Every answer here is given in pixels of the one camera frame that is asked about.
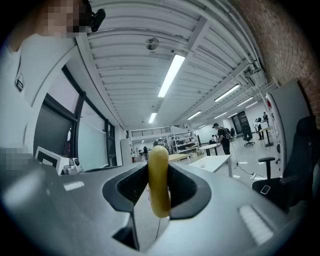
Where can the white metal storage shelf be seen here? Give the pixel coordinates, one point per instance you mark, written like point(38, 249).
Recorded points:
point(183, 140)

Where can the round metal ceiling dome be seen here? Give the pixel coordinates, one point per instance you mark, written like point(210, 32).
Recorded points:
point(151, 43)

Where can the black framed glass window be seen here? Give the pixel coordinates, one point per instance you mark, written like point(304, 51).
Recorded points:
point(92, 140)

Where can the small ceiling pendant fixture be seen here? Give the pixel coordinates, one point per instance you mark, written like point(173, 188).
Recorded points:
point(142, 121)

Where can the yellow banana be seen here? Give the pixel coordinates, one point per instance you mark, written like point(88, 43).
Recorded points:
point(158, 175)

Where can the black office chair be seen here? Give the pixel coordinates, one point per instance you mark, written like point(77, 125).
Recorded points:
point(248, 135)
point(295, 175)

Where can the grey partition with red sticker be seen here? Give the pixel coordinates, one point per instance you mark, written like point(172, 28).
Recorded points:
point(287, 112)

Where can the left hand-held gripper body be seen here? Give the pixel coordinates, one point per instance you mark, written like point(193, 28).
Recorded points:
point(50, 157)

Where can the ceiling strip light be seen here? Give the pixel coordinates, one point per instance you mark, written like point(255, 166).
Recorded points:
point(152, 117)
point(171, 76)
point(194, 115)
point(227, 93)
point(220, 115)
point(245, 101)

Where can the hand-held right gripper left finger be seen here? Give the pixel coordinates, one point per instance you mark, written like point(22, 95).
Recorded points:
point(100, 200)

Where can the person's white shirt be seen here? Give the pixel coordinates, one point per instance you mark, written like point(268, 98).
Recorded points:
point(25, 75)

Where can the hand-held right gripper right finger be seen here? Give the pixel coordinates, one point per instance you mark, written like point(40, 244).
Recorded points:
point(212, 225)

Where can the round wooden table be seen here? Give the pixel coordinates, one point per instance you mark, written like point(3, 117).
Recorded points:
point(208, 146)

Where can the standing desk with black base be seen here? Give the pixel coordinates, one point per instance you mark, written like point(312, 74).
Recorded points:
point(268, 136)

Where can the white rectangular table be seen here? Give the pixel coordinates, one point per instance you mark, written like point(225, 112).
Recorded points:
point(210, 161)

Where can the black metal railing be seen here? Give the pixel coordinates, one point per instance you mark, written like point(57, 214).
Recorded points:
point(150, 132)

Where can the black head-worn camera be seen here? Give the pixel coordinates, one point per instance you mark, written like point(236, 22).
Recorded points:
point(96, 18)

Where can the wooden rectangular table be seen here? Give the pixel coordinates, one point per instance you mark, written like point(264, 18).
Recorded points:
point(178, 157)

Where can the white power strip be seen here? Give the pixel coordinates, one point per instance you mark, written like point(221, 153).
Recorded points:
point(253, 176)

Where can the white smartphone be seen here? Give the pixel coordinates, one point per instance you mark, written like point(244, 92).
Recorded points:
point(265, 189)

